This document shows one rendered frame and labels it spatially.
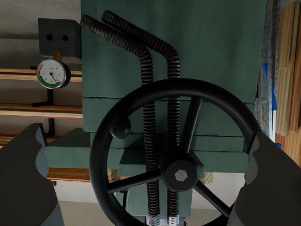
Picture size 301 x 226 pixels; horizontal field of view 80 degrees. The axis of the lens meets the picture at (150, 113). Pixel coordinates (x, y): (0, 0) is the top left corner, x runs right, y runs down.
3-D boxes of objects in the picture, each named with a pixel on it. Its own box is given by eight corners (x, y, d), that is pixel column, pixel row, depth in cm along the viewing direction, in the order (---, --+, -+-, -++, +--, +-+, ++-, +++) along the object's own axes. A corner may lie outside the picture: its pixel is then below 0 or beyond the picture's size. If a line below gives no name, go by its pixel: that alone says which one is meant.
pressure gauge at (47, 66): (65, 49, 37) (66, 89, 39) (72, 53, 41) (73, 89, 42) (34, 48, 37) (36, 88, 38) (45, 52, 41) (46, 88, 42)
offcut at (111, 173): (100, 167, 49) (100, 178, 50) (111, 168, 49) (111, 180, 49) (108, 161, 53) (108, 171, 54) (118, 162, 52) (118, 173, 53)
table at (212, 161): (304, 168, 38) (300, 195, 39) (235, 133, 69) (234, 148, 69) (15, 160, 37) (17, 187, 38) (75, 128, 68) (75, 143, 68)
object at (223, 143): (244, 137, 47) (242, 152, 48) (215, 122, 68) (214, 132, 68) (89, 132, 46) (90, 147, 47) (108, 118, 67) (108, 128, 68)
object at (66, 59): (73, 18, 39) (74, 57, 40) (91, 35, 51) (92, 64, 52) (34, 17, 39) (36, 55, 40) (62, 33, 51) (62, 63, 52)
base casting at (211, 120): (257, 102, 46) (253, 137, 47) (197, 94, 103) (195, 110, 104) (79, 96, 45) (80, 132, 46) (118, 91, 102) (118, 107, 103)
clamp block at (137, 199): (195, 179, 38) (192, 217, 40) (183, 155, 52) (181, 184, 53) (126, 177, 38) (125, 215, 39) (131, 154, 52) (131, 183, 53)
